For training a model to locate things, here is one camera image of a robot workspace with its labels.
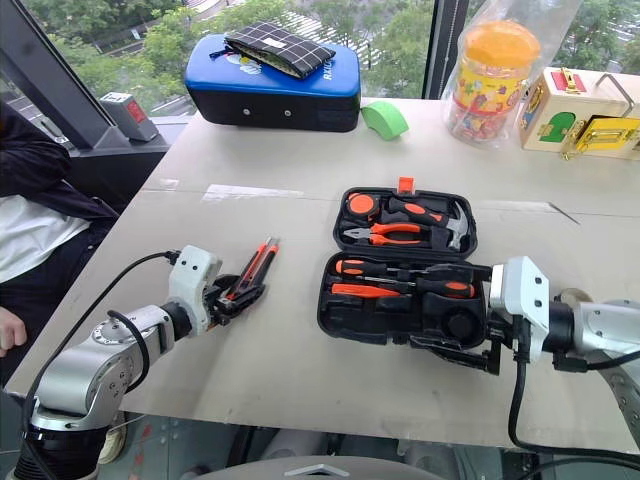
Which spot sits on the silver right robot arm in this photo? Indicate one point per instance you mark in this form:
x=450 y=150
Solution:
x=600 y=325

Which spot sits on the dark window frame post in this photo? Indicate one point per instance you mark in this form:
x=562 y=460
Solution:
x=445 y=45
x=55 y=75

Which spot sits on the grey box with red label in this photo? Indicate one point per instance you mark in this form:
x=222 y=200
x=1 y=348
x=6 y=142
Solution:
x=125 y=117

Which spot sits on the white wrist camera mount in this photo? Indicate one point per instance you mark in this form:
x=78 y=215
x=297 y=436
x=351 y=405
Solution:
x=192 y=285
x=520 y=295

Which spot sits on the plastic jar with orange lid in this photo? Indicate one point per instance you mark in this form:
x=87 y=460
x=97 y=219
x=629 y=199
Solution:
x=492 y=75

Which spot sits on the green tape roll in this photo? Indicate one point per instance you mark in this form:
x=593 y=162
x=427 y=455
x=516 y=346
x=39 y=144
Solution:
x=385 y=119

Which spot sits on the orange black short screwdriver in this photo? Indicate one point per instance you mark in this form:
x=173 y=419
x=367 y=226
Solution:
x=450 y=289

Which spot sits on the black orange claw hammer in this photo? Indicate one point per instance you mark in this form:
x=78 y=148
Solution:
x=415 y=210

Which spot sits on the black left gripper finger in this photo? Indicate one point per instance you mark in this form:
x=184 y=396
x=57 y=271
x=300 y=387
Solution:
x=230 y=282
x=247 y=297

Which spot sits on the orange black tape measure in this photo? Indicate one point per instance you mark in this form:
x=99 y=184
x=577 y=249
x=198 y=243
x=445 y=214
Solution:
x=360 y=203

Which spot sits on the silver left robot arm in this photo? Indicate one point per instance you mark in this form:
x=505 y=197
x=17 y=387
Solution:
x=80 y=380

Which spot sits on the bystander bare hand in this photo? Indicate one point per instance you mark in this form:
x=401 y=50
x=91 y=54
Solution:
x=10 y=332

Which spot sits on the seated person in dark jacket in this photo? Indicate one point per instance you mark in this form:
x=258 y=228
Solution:
x=30 y=165

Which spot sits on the grey rounded robot torso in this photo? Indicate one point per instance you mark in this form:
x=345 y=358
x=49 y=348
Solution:
x=320 y=470

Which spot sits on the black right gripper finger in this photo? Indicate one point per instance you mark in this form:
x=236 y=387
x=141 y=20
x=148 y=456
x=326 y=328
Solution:
x=460 y=272
x=455 y=356

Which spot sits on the black tool case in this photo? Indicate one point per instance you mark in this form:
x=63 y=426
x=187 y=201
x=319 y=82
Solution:
x=380 y=315

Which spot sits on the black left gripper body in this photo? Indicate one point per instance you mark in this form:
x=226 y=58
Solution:
x=217 y=305

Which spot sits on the wooden latch box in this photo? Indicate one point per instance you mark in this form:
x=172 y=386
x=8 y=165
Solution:
x=565 y=100

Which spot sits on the clear plastic bag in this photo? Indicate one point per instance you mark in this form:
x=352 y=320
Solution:
x=550 y=25

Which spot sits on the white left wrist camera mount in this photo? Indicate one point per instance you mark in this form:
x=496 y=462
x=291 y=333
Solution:
x=192 y=285

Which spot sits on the black checked fabric pouch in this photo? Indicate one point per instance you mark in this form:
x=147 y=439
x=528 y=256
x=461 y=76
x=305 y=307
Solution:
x=275 y=42

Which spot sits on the blue and black case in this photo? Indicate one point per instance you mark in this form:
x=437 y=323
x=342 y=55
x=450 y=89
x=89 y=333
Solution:
x=270 y=100

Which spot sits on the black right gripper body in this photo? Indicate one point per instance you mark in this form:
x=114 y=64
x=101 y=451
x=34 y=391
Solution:
x=502 y=327

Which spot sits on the long thin-shaft screwdriver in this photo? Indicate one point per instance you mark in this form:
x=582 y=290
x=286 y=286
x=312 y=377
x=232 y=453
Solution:
x=355 y=266

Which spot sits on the orange voltage tester pen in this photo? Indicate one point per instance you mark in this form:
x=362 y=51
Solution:
x=360 y=290

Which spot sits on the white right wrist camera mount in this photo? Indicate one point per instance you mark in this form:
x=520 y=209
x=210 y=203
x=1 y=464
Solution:
x=520 y=295

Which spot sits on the orange black utility knife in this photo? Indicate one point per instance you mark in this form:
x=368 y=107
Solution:
x=260 y=260

